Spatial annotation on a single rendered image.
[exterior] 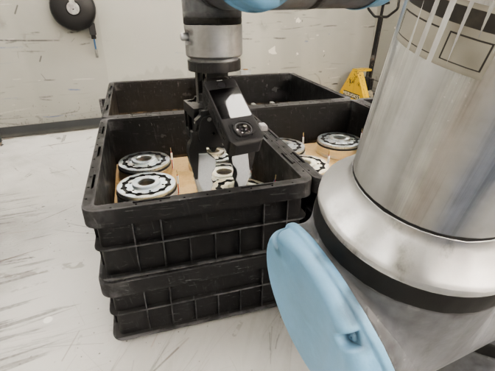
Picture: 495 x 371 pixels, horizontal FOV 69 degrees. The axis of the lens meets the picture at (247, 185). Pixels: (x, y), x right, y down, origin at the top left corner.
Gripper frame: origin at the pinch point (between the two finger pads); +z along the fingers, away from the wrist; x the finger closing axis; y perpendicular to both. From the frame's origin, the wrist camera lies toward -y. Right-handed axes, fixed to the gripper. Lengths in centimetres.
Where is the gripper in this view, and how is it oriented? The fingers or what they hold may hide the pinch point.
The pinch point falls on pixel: (224, 196)
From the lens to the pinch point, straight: 55.7
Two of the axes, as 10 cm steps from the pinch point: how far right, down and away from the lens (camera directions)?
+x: -9.2, 1.8, -3.5
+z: 0.0, 8.9, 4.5
